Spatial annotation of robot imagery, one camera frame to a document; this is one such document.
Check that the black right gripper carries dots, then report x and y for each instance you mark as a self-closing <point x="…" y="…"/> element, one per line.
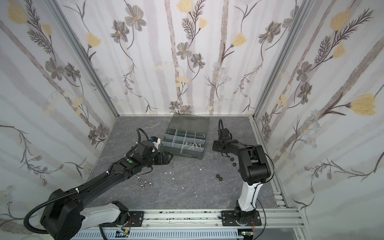
<point x="221" y="144"/>

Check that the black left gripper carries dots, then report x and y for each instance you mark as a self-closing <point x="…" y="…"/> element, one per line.
<point x="167" y="160"/>

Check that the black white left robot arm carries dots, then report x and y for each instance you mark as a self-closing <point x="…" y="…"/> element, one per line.
<point x="63" y="215"/>

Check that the green compartment organizer box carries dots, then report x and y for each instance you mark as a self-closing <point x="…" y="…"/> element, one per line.
<point x="186" y="136"/>

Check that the black nut pair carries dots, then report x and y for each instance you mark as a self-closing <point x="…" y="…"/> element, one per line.
<point x="219" y="177"/>

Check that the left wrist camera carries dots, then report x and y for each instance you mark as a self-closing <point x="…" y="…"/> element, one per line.
<point x="156" y="141"/>

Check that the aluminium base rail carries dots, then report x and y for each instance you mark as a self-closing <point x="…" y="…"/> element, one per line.
<point x="213" y="219"/>

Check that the white slotted cable duct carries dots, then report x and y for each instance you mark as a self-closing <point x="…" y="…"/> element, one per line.
<point x="180" y="234"/>

